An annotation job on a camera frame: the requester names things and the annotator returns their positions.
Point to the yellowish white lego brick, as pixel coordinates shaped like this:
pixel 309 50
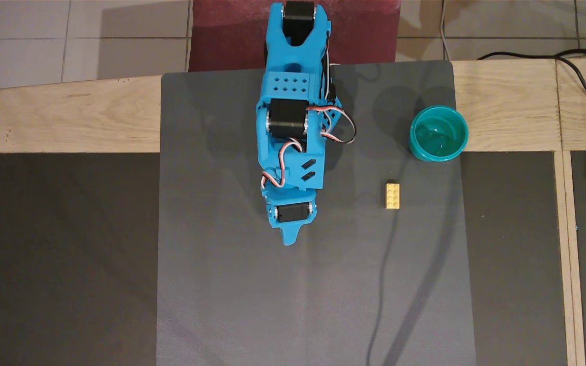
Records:
pixel 392 195

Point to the dark red cloth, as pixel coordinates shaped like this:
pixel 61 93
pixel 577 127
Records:
pixel 222 40

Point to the grey rectangular mat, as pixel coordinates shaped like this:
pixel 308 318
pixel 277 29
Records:
pixel 272 295

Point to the teal plastic cup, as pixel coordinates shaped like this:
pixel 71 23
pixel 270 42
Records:
pixel 438 134

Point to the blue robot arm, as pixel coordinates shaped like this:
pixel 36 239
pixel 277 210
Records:
pixel 289 86

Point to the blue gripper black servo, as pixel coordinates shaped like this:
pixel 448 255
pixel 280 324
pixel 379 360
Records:
pixel 291 213

